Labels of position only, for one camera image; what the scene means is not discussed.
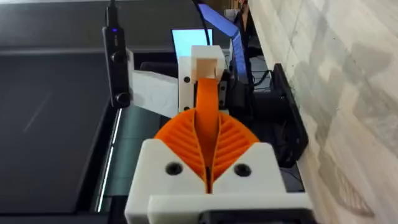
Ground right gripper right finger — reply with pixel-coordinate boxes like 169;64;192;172
212;111;287;195

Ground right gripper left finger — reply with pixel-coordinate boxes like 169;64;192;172
124;108;210;224

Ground lit computer monitor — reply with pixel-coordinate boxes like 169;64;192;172
170;28;215;62

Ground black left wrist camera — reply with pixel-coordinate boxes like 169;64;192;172
102;26;132;109

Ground black camera cable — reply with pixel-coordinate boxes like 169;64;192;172
105;0;119;29

